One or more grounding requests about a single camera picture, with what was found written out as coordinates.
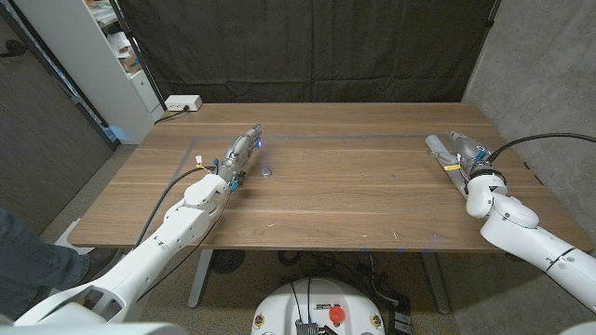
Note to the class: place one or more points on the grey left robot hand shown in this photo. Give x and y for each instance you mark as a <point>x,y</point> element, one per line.
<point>237,156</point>

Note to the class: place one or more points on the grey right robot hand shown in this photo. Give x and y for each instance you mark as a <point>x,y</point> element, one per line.
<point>468,151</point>

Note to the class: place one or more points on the clear plastic wrap roll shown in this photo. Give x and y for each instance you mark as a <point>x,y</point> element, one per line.
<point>433,143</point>

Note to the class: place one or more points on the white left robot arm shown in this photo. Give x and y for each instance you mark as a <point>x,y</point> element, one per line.
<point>181,228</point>

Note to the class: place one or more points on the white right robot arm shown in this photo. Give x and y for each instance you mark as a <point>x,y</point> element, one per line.
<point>521,232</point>

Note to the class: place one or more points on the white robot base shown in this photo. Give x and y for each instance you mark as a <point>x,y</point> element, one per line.
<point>288,307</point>

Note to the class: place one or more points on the small silver cap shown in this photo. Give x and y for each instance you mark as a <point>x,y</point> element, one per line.
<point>266,171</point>

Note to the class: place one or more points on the white power outlet box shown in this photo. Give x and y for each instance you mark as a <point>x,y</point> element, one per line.
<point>182,102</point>

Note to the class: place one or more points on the black round floor fan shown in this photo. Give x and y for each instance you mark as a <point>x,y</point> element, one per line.
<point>226,260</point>

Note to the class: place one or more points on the grey table leg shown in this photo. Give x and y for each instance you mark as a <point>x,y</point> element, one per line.
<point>437,284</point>
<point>200,279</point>

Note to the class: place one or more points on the black curtain backdrop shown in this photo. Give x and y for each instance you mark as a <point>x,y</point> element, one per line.
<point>307,46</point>

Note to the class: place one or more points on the black backdrop stand pole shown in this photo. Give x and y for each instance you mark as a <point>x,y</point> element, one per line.
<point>139,60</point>

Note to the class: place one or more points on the brown cardboard box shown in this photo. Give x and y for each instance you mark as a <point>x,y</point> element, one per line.
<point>131,62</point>

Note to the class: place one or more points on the black floor power strip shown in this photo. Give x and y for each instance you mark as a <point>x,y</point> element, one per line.
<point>401,321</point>

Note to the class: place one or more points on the white shelf cabinet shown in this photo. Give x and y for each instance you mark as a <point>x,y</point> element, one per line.
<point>84,51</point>

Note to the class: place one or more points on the red emergency stop button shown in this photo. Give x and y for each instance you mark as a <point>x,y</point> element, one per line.
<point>337,314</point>

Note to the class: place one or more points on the person's leg in jeans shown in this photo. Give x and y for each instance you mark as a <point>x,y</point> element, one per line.
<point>28,260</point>

